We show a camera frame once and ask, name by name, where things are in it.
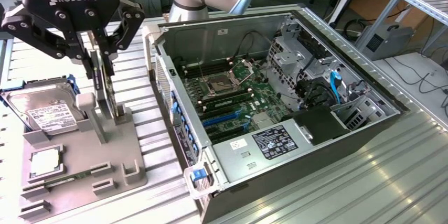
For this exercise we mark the green motherboard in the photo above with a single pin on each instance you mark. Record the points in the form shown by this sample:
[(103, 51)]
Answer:
[(270, 95)]

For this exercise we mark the blue case latch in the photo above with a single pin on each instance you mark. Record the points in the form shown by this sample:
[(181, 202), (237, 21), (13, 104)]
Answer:
[(197, 175)]

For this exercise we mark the grey plastic parts rack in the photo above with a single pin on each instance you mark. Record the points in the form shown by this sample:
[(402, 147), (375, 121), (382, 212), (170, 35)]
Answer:
[(81, 155)]

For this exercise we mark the large brown cardboard panel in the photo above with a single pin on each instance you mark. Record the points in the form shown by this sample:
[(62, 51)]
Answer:
[(367, 6)]

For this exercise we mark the grey computer tower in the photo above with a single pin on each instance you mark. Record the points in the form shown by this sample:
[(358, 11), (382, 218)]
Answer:
[(389, 40)]

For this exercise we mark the silver hard disk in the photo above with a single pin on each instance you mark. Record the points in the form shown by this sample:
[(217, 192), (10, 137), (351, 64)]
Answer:
[(46, 108)]

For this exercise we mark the thin locking lever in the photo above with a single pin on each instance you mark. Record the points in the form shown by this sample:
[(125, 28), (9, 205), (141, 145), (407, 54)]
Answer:
[(202, 68)]

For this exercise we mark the silver chipset heatsink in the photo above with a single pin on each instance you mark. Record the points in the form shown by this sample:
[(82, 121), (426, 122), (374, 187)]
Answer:
[(265, 119)]

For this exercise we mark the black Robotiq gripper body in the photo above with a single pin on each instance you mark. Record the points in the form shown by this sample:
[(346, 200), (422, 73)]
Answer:
[(70, 1)]

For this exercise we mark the black RAM stick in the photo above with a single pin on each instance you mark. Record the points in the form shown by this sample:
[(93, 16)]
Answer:
[(226, 103)]

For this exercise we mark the open black PC case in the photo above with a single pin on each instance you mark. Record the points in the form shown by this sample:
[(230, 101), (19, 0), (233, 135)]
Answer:
[(350, 155)]

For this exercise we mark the metal disk bay cage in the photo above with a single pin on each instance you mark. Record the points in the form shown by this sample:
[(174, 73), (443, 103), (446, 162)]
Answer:
[(294, 61)]

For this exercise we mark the black RAM slot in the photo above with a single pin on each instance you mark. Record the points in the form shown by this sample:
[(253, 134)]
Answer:
[(210, 72), (207, 67)]

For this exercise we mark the silver power supply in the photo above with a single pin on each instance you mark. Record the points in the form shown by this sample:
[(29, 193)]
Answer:
[(238, 161)]

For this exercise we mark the CPU socket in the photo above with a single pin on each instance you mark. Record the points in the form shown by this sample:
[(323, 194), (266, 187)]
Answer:
[(221, 86)]

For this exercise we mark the black expansion slot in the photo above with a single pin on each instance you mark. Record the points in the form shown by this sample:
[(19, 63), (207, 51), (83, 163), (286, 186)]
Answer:
[(230, 135), (226, 130)]

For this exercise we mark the green graphics card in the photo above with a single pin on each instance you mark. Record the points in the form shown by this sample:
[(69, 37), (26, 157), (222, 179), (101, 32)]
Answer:
[(107, 95)]

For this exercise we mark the metal socket cover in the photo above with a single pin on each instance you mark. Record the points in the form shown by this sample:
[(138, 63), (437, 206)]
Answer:
[(243, 70)]

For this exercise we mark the green RAM stick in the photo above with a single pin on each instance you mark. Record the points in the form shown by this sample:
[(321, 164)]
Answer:
[(69, 179)]

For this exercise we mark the silver CPU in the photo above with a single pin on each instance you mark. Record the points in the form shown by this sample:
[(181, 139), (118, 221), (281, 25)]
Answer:
[(45, 161)]

